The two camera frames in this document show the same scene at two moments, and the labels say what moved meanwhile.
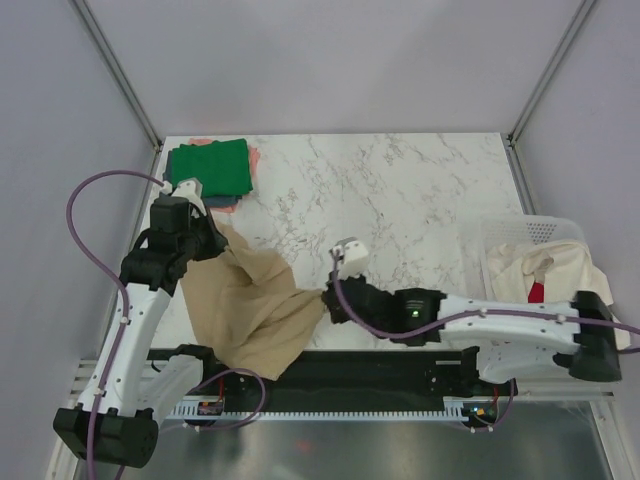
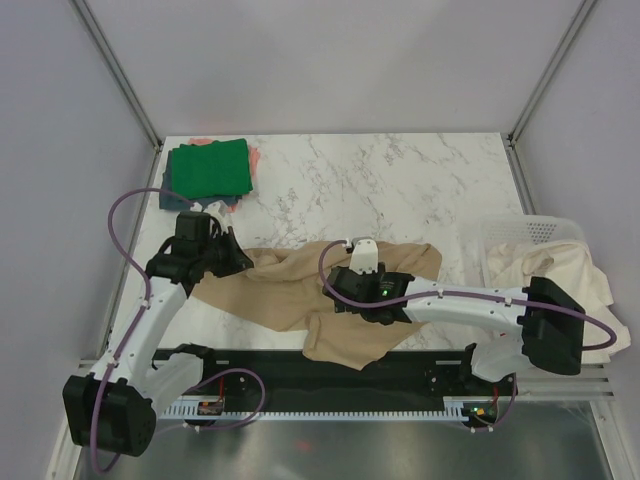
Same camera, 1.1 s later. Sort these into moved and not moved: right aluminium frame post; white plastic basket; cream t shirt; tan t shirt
Moved: tan t shirt
Not moved: white plastic basket; right aluminium frame post; cream t shirt
